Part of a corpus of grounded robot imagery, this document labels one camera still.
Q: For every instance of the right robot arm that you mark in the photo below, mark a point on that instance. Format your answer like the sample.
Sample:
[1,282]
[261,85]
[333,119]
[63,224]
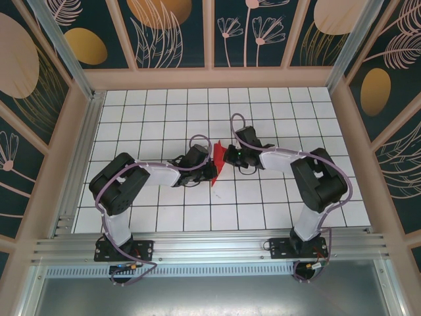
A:
[307,224]

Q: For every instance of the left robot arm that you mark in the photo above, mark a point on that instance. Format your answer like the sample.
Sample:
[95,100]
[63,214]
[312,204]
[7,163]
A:
[118,227]

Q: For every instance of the grey metal sheet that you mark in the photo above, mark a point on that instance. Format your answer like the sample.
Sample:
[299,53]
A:
[210,296]

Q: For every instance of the dark panel with pink flowers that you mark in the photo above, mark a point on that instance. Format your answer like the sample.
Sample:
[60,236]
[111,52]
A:
[237,33]

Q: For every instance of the dark panel, gold oval, feather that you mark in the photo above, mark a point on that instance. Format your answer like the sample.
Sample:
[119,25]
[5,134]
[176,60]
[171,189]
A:
[375,92]

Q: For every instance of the dark panel with gold circle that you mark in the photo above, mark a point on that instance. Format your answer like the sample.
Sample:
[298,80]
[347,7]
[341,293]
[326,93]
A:
[158,19]

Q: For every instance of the dark panel with pink leaves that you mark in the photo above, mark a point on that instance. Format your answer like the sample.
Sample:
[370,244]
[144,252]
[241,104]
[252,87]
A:
[401,164]

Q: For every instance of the dark panel with gold oval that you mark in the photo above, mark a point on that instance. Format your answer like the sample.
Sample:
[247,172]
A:
[85,46]

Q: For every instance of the dark panel with pink circle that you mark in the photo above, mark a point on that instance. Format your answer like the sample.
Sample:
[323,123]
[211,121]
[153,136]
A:
[329,19]

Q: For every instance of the dark panel with single flower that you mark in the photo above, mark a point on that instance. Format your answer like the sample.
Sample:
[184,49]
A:
[13,184]

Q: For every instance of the dark panel, large pink circle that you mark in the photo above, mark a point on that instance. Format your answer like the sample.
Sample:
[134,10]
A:
[19,66]

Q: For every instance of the aluminium mounting rail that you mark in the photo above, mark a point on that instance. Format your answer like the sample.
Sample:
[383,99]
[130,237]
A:
[210,247]

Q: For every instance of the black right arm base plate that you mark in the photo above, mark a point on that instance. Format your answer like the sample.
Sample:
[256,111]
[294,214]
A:
[279,248]

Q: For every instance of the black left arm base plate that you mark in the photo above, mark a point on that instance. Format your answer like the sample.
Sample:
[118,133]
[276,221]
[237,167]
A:
[144,250]

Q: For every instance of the aluminium side rail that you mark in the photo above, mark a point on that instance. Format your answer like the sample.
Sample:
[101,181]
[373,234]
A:
[79,148]

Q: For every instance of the aluminium corner post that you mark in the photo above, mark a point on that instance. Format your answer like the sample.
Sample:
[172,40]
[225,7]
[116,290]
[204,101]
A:
[59,42]
[355,39]

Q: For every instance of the aluminium frame upright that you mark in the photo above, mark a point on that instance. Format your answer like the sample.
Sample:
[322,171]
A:
[393,289]
[29,296]

